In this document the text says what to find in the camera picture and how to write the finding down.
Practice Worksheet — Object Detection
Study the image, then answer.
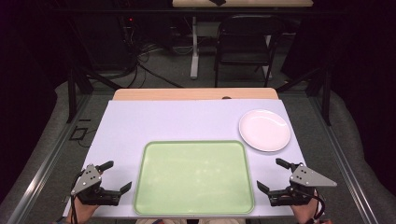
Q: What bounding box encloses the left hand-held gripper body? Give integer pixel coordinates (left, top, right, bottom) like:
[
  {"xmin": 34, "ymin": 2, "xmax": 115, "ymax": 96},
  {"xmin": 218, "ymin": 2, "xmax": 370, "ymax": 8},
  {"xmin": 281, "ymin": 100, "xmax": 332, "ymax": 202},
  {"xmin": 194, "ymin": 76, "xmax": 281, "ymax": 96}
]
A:
[{"xmin": 70, "ymin": 163, "xmax": 122, "ymax": 207}]

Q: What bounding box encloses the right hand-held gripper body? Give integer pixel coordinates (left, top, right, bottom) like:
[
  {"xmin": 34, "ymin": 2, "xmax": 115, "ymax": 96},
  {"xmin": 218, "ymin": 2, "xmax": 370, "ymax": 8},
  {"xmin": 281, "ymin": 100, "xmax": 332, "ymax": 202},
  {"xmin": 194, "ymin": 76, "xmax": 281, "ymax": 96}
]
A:
[{"xmin": 267, "ymin": 163, "xmax": 338, "ymax": 207}]

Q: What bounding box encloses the person's left hand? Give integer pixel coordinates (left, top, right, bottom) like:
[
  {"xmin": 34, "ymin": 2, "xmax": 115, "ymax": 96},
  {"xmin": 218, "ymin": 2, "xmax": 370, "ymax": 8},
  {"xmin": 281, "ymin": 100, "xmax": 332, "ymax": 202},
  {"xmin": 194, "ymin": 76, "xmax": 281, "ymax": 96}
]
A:
[{"xmin": 66, "ymin": 196, "xmax": 101, "ymax": 224}]

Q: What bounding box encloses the person's right hand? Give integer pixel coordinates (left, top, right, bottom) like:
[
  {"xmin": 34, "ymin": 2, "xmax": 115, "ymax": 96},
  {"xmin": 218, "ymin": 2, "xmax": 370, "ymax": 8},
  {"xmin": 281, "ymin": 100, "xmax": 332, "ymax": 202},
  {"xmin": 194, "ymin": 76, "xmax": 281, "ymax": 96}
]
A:
[{"xmin": 290, "ymin": 189, "xmax": 321, "ymax": 224}]

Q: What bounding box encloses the white round plate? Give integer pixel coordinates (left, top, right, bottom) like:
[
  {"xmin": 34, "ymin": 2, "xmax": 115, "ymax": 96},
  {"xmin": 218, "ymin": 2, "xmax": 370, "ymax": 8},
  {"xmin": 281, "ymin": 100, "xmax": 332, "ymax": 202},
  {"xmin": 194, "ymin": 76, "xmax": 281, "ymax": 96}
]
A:
[{"xmin": 238, "ymin": 108, "xmax": 291, "ymax": 153}]

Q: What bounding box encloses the light green tray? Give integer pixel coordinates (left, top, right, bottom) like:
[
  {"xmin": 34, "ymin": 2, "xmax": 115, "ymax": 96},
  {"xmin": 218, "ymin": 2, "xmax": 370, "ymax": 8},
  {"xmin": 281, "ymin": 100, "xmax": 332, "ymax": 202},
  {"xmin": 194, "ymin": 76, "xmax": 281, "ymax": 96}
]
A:
[{"xmin": 133, "ymin": 140, "xmax": 256, "ymax": 217}]

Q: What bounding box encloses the white desk leg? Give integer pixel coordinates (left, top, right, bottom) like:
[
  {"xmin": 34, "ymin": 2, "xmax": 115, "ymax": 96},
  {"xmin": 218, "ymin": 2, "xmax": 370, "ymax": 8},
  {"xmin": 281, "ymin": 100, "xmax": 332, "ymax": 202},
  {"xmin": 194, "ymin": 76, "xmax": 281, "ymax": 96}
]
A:
[{"xmin": 190, "ymin": 17, "xmax": 200, "ymax": 80}]

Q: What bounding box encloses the black folding chair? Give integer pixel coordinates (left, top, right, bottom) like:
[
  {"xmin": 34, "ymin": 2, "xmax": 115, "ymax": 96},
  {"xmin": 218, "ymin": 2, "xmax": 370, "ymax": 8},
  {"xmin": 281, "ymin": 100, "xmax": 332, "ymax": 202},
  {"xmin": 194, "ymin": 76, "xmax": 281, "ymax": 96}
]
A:
[{"xmin": 214, "ymin": 14, "xmax": 286, "ymax": 88}]

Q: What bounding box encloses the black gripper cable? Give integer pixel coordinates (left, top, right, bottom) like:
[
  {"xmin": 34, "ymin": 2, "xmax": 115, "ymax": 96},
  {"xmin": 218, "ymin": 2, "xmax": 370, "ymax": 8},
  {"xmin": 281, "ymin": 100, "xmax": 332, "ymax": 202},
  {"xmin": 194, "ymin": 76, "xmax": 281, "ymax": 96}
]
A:
[
  {"xmin": 298, "ymin": 188, "xmax": 327, "ymax": 220},
  {"xmin": 69, "ymin": 194, "xmax": 78, "ymax": 224}
]

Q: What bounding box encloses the aluminium floor rail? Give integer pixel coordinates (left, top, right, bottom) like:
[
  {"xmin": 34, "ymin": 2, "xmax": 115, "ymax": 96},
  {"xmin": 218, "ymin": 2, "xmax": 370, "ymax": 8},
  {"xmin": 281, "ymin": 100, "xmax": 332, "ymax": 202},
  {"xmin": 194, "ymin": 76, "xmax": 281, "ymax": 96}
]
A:
[
  {"xmin": 6, "ymin": 92, "xmax": 92, "ymax": 224},
  {"xmin": 307, "ymin": 95, "xmax": 380, "ymax": 224}
]

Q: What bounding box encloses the black metal frame stand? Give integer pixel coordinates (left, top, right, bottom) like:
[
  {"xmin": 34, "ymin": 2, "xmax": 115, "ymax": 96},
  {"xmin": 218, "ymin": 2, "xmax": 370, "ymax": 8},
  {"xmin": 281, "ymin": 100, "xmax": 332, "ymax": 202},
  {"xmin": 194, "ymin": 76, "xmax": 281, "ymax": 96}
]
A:
[
  {"xmin": 275, "ymin": 66, "xmax": 332, "ymax": 127},
  {"xmin": 65, "ymin": 66, "xmax": 123, "ymax": 124}
]

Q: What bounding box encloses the bundle of black floor cables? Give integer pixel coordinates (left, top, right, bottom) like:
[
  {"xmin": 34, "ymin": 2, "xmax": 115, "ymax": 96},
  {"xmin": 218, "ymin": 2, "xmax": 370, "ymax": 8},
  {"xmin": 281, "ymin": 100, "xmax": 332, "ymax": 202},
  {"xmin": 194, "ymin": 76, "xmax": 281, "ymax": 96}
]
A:
[{"xmin": 122, "ymin": 41, "xmax": 185, "ymax": 90}]

